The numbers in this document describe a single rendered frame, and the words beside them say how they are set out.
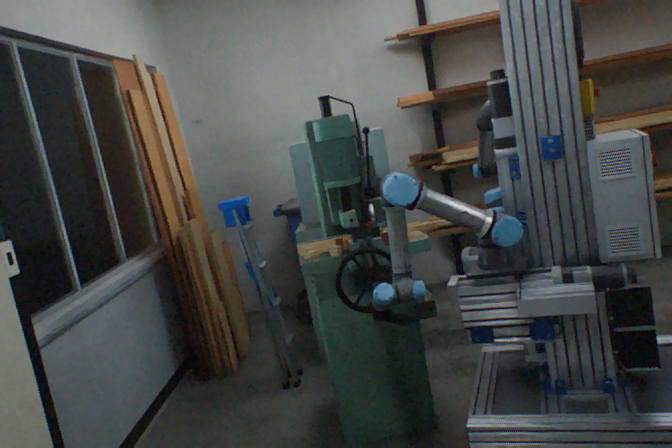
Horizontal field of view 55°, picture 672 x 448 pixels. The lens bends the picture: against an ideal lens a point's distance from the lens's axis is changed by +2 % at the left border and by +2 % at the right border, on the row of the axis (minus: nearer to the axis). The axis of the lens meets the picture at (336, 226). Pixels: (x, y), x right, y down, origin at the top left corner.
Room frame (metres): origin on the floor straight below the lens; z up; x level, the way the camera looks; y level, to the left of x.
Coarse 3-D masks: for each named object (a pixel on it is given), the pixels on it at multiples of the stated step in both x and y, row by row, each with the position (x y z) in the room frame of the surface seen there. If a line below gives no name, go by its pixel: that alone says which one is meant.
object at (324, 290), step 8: (384, 272) 2.79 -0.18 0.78; (392, 272) 2.80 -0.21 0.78; (312, 280) 3.05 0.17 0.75; (328, 280) 2.77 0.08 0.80; (344, 280) 2.78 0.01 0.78; (352, 280) 2.78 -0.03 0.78; (360, 280) 2.78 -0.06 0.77; (384, 280) 2.79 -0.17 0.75; (392, 280) 2.80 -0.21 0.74; (320, 288) 2.77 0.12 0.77; (328, 288) 2.77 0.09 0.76; (344, 288) 2.78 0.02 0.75; (352, 288) 2.78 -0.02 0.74; (360, 288) 2.78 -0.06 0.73; (368, 288) 2.79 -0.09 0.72; (320, 296) 2.77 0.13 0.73; (328, 296) 2.77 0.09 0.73; (336, 296) 2.77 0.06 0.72
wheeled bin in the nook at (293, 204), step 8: (288, 200) 5.15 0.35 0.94; (296, 200) 4.88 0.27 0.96; (280, 208) 4.76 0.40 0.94; (288, 208) 4.69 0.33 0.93; (296, 208) 4.68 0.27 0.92; (288, 216) 4.73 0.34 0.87; (296, 216) 4.72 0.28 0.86; (296, 224) 4.72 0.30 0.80; (296, 240) 4.73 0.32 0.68; (296, 248) 4.75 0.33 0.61; (304, 280) 4.76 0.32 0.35; (304, 288) 5.14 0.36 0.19; (304, 296) 5.14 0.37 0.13; (304, 304) 4.73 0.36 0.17; (296, 312) 4.73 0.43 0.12; (304, 312) 4.73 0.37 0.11; (304, 320) 4.73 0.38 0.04
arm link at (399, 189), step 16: (400, 176) 2.22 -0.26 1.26; (384, 192) 2.25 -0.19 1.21; (400, 192) 2.22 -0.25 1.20; (416, 192) 2.21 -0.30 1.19; (432, 192) 2.26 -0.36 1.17; (416, 208) 2.26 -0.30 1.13; (432, 208) 2.25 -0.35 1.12; (448, 208) 2.25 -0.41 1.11; (464, 208) 2.26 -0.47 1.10; (464, 224) 2.26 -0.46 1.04; (480, 224) 2.25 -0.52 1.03; (496, 224) 2.23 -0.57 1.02; (512, 224) 2.24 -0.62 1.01; (496, 240) 2.23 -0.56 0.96; (512, 240) 2.24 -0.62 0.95
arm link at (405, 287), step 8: (400, 280) 2.35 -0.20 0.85; (408, 280) 2.32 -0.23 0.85; (416, 280) 2.30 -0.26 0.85; (400, 288) 2.26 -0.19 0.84; (408, 288) 2.26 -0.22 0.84; (416, 288) 2.26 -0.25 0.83; (424, 288) 2.26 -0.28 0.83; (400, 296) 2.25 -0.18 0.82; (408, 296) 2.25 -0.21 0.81; (416, 296) 2.25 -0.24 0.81; (424, 296) 2.26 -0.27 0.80
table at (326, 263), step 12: (420, 240) 2.81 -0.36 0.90; (324, 252) 2.91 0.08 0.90; (348, 252) 2.81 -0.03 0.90; (312, 264) 2.77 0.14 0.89; (324, 264) 2.77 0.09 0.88; (336, 264) 2.78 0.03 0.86; (348, 264) 2.78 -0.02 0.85; (360, 264) 2.69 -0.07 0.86; (372, 264) 2.69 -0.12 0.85; (384, 264) 2.70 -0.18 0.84
